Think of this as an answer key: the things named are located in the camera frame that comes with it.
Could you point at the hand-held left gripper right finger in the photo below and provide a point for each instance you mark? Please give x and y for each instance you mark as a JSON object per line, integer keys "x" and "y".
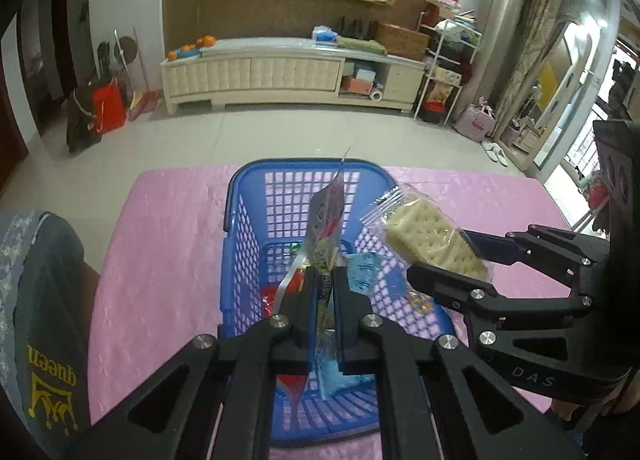
{"x": 341, "y": 300}

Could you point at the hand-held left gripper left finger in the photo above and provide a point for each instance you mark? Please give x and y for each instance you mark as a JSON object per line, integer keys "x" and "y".
{"x": 310, "y": 297}

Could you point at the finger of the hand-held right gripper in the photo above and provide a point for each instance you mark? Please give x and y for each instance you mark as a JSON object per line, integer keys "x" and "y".
{"x": 450, "y": 285}
{"x": 482, "y": 246}

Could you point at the cracker pack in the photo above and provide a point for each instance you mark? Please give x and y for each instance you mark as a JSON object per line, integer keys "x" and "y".
{"x": 430, "y": 235}

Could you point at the blue plastic basket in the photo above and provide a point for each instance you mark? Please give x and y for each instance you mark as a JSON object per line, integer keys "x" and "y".
{"x": 250, "y": 260}

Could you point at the clear printed snack bag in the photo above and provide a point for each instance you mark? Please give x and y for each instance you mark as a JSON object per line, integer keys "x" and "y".
{"x": 327, "y": 220}

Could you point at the person's right hand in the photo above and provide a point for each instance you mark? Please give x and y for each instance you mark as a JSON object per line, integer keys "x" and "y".
{"x": 572, "y": 412}

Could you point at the red snack pouch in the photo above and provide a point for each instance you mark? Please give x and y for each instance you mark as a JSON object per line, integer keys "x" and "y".
{"x": 282, "y": 297}

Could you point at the light blue snack pouch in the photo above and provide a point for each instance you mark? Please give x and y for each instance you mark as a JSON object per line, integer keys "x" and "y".
{"x": 370, "y": 276}

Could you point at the white slipper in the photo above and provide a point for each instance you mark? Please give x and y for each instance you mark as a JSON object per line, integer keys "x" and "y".
{"x": 490, "y": 150}
{"x": 501, "y": 156}

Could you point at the white tote bag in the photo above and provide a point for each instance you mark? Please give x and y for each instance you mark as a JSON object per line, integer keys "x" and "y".
{"x": 475, "y": 123}

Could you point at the red and gold ornament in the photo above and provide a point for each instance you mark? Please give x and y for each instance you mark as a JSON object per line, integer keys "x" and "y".
{"x": 439, "y": 100}

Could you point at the pink tablecloth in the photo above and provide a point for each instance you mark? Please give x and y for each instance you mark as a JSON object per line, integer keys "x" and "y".
{"x": 165, "y": 250}

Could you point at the arched standing mirror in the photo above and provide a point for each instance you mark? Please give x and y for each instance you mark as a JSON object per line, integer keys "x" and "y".
{"x": 555, "y": 105}

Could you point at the white paper roll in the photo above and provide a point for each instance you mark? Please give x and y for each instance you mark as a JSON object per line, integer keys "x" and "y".
{"x": 376, "y": 95}

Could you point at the white metal shelf rack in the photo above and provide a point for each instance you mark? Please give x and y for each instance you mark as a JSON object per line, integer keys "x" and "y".
{"x": 431, "y": 60}

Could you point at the orange box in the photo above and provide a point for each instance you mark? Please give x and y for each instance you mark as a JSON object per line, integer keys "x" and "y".
{"x": 355, "y": 85}

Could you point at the blue and white box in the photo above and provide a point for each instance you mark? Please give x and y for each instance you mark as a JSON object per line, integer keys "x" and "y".
{"x": 365, "y": 73}

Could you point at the brown cardboard box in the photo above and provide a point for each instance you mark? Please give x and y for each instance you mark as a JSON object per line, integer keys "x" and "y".
{"x": 402, "y": 40}

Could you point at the silver tower air conditioner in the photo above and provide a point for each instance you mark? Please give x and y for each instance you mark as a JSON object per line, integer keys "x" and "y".
{"x": 500, "y": 25}

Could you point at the patterned beige curtain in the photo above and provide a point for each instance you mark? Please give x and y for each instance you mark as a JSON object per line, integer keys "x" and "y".
{"x": 535, "y": 30}

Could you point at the cream television cabinet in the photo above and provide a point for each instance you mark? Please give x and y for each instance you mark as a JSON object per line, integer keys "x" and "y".
{"x": 260, "y": 73}

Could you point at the green folded cloth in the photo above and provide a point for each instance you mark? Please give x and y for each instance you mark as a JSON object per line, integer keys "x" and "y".
{"x": 362, "y": 44}

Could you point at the tissue box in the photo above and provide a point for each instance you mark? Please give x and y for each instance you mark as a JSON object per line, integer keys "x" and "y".
{"x": 325, "y": 35}

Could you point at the blue fruit plate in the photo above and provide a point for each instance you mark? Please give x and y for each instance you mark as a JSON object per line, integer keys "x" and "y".
{"x": 187, "y": 53}

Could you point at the red bag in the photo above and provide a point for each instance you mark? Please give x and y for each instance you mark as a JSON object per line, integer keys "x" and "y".
{"x": 109, "y": 108}

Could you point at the black bag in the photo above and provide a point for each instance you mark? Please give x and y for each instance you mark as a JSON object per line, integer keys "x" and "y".
{"x": 82, "y": 120}

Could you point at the dark wooden door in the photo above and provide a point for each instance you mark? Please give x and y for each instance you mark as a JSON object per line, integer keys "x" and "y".
{"x": 55, "y": 50}
{"x": 10, "y": 115}

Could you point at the small round brown wall ornament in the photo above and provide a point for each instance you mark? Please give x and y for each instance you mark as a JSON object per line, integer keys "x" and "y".
{"x": 129, "y": 49}

